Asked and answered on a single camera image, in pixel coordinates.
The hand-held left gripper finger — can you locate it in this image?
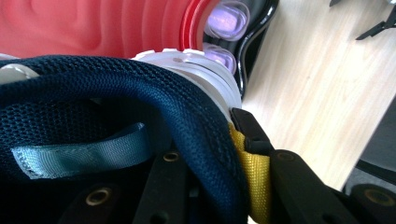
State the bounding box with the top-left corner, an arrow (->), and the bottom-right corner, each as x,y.
230,106 -> 276,157

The navy and white sneaker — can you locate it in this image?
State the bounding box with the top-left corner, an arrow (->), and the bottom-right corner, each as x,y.
0,48 -> 272,224

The purple sandal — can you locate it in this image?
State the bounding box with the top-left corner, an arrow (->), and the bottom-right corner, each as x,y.
202,42 -> 238,76
204,0 -> 251,42

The red and black shoe rack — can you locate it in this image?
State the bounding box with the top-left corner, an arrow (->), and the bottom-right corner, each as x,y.
0,0 -> 280,97

